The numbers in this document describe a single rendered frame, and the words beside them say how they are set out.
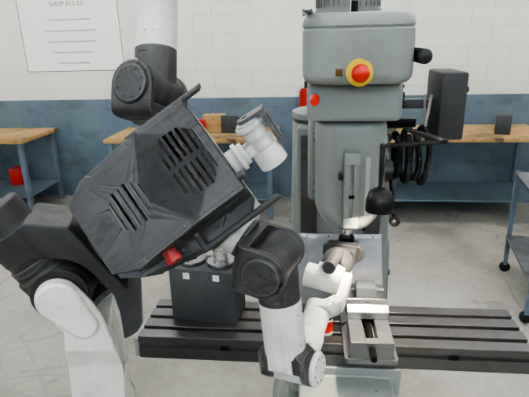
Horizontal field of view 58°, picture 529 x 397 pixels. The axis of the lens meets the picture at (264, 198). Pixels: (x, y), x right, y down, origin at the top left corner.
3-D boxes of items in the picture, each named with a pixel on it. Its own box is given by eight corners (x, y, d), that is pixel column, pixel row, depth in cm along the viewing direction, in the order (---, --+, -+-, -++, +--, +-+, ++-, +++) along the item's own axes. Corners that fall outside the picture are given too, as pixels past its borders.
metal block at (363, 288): (375, 306, 149) (376, 288, 147) (356, 305, 149) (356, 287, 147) (373, 297, 154) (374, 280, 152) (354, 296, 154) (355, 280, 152)
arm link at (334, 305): (352, 282, 128) (338, 326, 120) (319, 273, 131) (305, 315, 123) (353, 268, 124) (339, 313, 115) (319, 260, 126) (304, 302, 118)
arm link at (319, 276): (348, 284, 133) (339, 305, 123) (312, 274, 136) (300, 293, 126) (355, 248, 129) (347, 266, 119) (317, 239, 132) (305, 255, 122)
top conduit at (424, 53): (432, 64, 109) (434, 48, 108) (413, 64, 110) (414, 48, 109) (399, 57, 152) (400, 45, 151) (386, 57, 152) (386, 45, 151)
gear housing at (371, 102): (403, 121, 120) (405, 81, 117) (306, 122, 123) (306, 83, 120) (385, 104, 152) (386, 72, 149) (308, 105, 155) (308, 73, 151)
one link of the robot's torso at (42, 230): (-49, 240, 87) (30, 183, 87) (-25, 216, 99) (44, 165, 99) (61, 338, 97) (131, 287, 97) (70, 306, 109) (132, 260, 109)
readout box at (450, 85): (466, 140, 152) (473, 72, 145) (436, 140, 153) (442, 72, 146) (449, 128, 171) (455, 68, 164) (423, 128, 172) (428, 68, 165)
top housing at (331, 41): (416, 84, 108) (423, 9, 103) (301, 86, 111) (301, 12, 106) (387, 71, 153) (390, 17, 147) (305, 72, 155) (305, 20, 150)
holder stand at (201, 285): (236, 325, 155) (233, 269, 148) (172, 318, 160) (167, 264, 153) (246, 306, 166) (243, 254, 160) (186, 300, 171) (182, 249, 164)
